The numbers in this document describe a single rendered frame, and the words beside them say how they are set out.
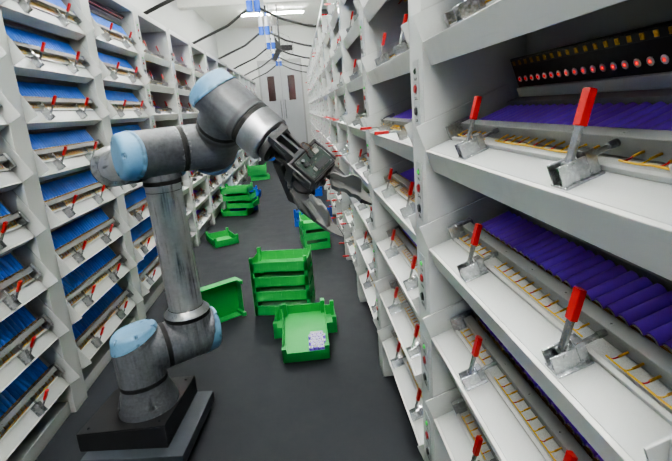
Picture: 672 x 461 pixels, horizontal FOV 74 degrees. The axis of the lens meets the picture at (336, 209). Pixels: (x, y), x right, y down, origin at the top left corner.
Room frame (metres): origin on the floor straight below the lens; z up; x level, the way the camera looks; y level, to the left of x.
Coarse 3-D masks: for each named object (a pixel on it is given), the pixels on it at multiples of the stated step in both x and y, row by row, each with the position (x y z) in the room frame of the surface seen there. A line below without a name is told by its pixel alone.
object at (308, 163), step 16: (272, 144) 0.78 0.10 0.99; (288, 144) 0.78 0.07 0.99; (320, 144) 0.78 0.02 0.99; (288, 160) 0.78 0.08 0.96; (304, 160) 0.75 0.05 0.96; (320, 160) 0.76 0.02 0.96; (288, 176) 0.78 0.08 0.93; (304, 176) 0.76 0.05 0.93; (320, 176) 0.76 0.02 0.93; (304, 192) 0.79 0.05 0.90
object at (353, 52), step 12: (348, 0) 2.27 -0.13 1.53; (348, 12) 2.27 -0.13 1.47; (348, 24) 2.27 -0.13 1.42; (348, 48) 2.27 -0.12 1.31; (360, 48) 2.27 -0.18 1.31; (348, 60) 2.27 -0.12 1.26; (348, 96) 2.27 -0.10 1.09; (360, 96) 2.27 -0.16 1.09; (348, 108) 2.27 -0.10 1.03; (360, 108) 2.27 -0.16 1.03; (348, 132) 2.28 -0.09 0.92; (360, 144) 2.27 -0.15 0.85; (360, 252) 2.27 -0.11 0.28; (360, 264) 2.27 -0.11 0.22; (360, 288) 2.27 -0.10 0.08; (360, 300) 2.27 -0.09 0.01
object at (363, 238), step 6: (360, 228) 2.27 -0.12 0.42; (366, 228) 2.27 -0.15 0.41; (354, 234) 2.26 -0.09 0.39; (360, 234) 2.27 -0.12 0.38; (366, 234) 2.08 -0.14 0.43; (360, 240) 2.24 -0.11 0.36; (366, 240) 2.20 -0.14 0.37; (360, 246) 2.09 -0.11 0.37; (366, 246) 2.08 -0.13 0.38; (372, 246) 2.08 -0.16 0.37; (366, 252) 2.03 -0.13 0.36; (372, 252) 2.00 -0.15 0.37; (366, 258) 1.96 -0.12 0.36; (372, 258) 1.93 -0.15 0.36; (366, 264) 1.89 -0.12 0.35; (372, 264) 1.81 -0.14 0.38; (372, 270) 1.80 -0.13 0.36; (372, 276) 1.66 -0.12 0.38
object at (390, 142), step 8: (400, 104) 1.57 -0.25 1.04; (408, 104) 1.57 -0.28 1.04; (384, 112) 1.57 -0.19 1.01; (392, 112) 1.57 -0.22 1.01; (400, 112) 1.57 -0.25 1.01; (368, 120) 1.56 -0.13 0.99; (376, 120) 1.57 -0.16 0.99; (376, 128) 1.57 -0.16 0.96; (408, 128) 0.96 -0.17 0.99; (376, 136) 1.45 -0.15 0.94; (384, 136) 1.31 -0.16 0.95; (392, 136) 1.24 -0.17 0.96; (376, 144) 1.53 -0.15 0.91; (384, 144) 1.35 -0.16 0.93; (392, 144) 1.21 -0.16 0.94; (400, 144) 1.10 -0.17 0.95; (408, 144) 1.02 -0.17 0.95; (400, 152) 1.14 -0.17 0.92; (408, 152) 1.04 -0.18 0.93
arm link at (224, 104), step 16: (208, 80) 0.82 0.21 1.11; (224, 80) 0.82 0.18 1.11; (192, 96) 0.83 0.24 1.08; (208, 96) 0.81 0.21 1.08; (224, 96) 0.81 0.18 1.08; (240, 96) 0.81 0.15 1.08; (256, 96) 0.84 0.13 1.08; (208, 112) 0.82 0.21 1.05; (224, 112) 0.80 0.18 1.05; (240, 112) 0.80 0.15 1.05; (208, 128) 0.84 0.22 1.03; (224, 128) 0.81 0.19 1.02
